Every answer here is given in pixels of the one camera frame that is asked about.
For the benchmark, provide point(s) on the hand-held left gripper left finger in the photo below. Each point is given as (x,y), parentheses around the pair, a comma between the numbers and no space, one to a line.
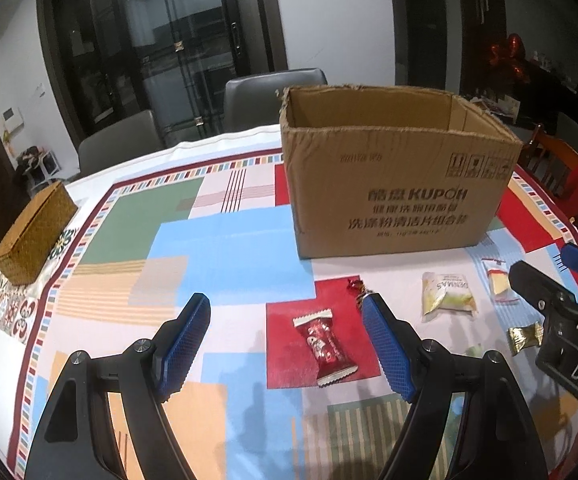
(184,347)

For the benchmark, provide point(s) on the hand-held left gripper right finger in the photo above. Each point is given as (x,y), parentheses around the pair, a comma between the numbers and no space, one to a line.
(389,350)

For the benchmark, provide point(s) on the clear yellow cake packet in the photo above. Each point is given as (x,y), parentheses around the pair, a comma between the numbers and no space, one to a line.
(500,280)

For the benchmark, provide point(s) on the gold foil snack packet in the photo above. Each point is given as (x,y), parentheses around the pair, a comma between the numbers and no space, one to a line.
(524,338)

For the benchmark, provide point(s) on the red candy packet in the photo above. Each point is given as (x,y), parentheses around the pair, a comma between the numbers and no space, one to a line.
(321,342)

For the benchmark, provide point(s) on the red gold twisted candy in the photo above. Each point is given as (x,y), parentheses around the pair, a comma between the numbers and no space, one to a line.
(356,287)

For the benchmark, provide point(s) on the pale green cake packet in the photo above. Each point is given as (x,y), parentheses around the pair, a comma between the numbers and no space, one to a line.
(448,297)

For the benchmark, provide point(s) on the brown cardboard box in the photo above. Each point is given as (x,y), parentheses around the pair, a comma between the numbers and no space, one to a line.
(394,185)

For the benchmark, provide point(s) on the brown wooden chair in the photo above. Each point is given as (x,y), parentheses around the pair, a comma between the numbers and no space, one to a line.
(554,160)

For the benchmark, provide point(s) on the colourful geometric tablecloth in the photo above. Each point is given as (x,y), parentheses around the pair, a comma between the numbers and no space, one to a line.
(194,240)

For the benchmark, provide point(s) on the grey side chair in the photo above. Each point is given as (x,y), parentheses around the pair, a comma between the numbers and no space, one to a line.
(576,135)

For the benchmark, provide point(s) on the floral tile patterned mat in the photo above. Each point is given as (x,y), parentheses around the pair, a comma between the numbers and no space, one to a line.
(14,305)

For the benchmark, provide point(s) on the dark sideboard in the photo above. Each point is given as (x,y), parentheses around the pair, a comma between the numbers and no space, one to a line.
(554,90)

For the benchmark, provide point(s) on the woven rattan tissue box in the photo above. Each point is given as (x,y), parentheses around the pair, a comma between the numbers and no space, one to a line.
(34,237)

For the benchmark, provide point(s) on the grey upholstered dining chair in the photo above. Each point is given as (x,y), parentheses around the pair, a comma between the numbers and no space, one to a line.
(119,142)
(269,97)

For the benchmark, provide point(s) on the red foil balloons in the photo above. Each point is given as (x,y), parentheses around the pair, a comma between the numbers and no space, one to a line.
(506,57)

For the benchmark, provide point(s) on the white cube shelf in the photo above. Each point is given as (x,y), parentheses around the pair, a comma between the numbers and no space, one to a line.
(39,170)

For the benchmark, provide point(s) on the dark tall cabinet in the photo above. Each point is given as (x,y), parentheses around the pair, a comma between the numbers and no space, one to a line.
(481,25)

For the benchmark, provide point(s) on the dark framed glass sliding door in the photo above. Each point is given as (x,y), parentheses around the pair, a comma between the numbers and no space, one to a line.
(169,45)

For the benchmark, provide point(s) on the white wall intercom panel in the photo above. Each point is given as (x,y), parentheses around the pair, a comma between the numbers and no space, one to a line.
(12,118)

